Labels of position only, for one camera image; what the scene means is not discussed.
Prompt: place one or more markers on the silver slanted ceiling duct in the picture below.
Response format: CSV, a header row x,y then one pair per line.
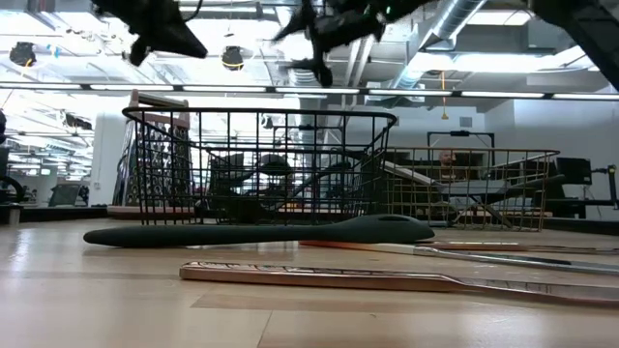
x,y
459,14

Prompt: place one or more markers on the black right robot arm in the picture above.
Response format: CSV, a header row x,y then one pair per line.
x,y
590,29

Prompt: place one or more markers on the pink box grater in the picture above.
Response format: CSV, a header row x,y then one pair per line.
x,y
159,99

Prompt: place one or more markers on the copper coloured cutlery piece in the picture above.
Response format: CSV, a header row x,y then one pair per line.
x,y
314,278
483,246

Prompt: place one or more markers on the person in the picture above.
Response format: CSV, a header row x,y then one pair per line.
x,y
447,158

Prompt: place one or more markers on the long ceiling light strip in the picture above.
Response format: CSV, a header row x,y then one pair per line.
x,y
222,89

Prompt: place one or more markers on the silver round ceiling duct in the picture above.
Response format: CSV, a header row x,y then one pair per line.
x,y
304,77

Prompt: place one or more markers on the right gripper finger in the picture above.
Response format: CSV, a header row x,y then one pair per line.
x,y
321,72
300,21

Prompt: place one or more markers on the black metal rig frame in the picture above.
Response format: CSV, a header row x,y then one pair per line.
x,y
58,214

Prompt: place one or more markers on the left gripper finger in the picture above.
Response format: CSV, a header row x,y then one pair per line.
x,y
139,52
179,38

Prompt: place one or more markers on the black background rig frame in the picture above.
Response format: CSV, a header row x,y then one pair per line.
x,y
459,133

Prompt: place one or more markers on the black background monitor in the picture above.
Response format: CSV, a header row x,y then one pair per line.
x,y
574,171

